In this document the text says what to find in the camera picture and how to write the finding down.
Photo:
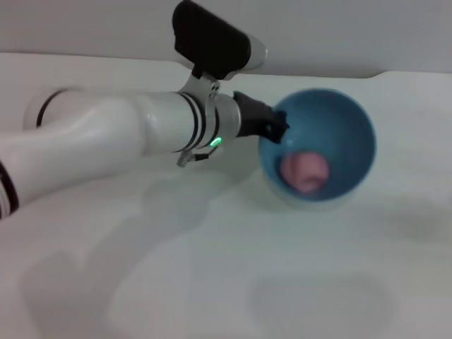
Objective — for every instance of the left wrist silver black camera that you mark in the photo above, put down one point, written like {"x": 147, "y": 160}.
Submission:
{"x": 212, "y": 39}

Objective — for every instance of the left arm silver camera bracket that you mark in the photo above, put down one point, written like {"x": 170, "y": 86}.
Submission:
{"x": 201, "y": 88}

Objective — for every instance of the blue bowl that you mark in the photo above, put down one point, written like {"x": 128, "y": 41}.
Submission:
{"x": 346, "y": 141}

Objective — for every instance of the pink peach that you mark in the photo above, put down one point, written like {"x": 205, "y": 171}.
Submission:
{"x": 305, "y": 173}

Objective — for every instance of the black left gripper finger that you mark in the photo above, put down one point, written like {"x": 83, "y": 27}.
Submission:
{"x": 279, "y": 123}

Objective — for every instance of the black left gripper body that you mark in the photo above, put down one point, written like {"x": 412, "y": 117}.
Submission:
{"x": 254, "y": 116}

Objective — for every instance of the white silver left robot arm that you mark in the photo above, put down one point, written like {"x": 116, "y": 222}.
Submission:
{"x": 106, "y": 130}

